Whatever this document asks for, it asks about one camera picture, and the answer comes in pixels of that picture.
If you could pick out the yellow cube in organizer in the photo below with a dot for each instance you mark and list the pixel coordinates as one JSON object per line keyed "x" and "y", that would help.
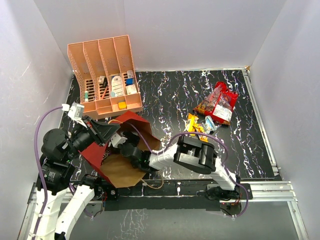
{"x": 122, "y": 105}

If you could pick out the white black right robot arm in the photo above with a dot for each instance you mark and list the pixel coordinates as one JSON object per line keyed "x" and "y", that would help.
{"x": 191, "y": 153}

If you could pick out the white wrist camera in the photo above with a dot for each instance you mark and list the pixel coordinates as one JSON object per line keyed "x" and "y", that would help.
{"x": 75, "y": 112}
{"x": 117, "y": 140}

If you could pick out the silver Himalaya snack packet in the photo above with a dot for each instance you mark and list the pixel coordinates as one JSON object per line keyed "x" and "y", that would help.
{"x": 209, "y": 125}

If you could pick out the green white tube in organizer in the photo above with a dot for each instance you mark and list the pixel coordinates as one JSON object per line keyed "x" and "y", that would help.
{"x": 86, "y": 96}

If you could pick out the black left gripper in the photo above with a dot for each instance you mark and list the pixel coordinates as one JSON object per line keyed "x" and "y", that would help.
{"x": 102, "y": 131}

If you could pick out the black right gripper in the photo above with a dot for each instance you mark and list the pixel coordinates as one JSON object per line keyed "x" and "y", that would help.
{"x": 134, "y": 139}

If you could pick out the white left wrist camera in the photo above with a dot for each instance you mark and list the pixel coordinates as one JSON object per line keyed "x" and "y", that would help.
{"x": 75, "y": 112}

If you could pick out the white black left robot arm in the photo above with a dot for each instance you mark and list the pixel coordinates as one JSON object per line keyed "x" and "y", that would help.
{"x": 49, "y": 222}

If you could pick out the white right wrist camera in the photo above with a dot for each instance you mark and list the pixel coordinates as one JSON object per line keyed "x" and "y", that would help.
{"x": 117, "y": 140}

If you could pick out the peach plastic desk organizer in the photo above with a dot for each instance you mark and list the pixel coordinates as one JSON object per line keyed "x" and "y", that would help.
{"x": 94, "y": 64}

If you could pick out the orange pen in organizer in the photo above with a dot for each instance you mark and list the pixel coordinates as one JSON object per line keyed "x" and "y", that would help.
{"x": 106, "y": 90}

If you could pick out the red brown paper bag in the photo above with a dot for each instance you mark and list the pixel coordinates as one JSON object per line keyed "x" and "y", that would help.
{"x": 124, "y": 160}

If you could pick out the yellow M&M's packet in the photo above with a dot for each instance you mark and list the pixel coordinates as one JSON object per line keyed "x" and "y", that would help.
{"x": 199, "y": 128}
{"x": 192, "y": 120}

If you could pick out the white rounded card pack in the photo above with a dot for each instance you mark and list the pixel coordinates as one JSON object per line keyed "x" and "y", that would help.
{"x": 117, "y": 86}

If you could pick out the blue small box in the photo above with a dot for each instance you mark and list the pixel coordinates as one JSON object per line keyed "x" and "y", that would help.
{"x": 129, "y": 81}

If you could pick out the large red candy bag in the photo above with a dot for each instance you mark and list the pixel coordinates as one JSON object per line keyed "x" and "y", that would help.
{"x": 219, "y": 104}

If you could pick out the black aluminium front rail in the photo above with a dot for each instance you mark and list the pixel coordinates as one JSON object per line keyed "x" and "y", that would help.
{"x": 190, "y": 194}

